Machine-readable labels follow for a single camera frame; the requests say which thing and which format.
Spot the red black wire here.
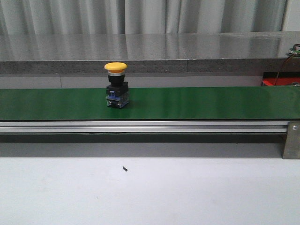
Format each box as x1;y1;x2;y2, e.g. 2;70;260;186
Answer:
274;44;300;86

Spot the grey stone counter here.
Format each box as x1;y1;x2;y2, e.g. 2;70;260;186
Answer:
0;31;300;74

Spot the green conveyor belt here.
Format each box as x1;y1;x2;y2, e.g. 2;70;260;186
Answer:
0;86;300;120

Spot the steel conveyor support bracket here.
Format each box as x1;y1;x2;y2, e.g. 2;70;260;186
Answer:
283;121;300;159

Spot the red plastic tray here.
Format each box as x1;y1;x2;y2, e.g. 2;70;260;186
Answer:
262;72;300;86

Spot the yellow mushroom push button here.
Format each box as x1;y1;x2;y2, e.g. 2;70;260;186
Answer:
104;62;129;108

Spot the grey curtain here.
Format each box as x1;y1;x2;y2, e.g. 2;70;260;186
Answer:
0;0;287;35

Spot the aluminium conveyor side rail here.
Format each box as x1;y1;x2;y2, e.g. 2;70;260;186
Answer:
0;120;289;134

